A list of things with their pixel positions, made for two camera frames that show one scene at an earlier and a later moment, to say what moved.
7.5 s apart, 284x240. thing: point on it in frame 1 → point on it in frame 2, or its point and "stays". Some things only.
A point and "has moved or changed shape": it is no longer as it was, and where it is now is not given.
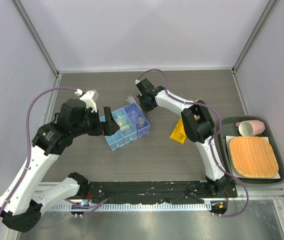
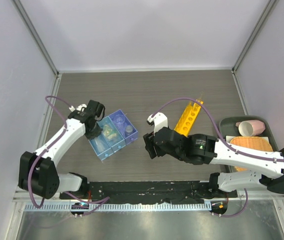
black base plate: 154,191 stays
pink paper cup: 251,127 stays
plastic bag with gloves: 123,126 has moved or changed shape
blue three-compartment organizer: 132,124 has moved or changed shape
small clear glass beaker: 140,122 → 129,130
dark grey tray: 228,128 stays
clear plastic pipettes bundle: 130,99 → 100,145
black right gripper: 145,109 → 148,139
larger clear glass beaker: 133,111 → 119,120
